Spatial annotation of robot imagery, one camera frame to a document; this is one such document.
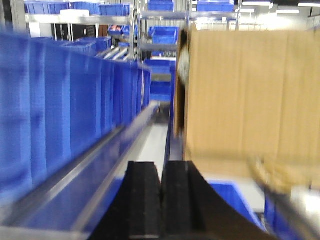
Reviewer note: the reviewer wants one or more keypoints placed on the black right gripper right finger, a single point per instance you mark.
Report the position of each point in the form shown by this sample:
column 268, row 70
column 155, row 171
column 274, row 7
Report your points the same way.
column 193, row 210

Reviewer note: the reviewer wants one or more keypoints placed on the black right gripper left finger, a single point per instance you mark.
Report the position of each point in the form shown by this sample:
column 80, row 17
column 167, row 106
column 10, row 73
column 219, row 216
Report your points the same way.
column 135, row 213

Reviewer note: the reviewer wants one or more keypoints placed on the blue bin below gripper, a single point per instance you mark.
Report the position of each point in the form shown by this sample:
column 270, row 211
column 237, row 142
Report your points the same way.
column 231, row 194

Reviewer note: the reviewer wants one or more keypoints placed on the blue bin far shelf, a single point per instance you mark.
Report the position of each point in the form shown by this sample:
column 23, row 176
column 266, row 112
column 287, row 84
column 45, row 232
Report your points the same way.
column 167, row 35

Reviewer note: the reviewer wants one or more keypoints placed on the row of blue bins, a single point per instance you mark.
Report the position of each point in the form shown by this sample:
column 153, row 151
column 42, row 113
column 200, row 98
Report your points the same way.
column 55, row 103

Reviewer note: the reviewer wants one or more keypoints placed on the brown cardboard box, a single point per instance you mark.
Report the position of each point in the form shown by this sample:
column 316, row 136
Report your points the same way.
column 251, row 93

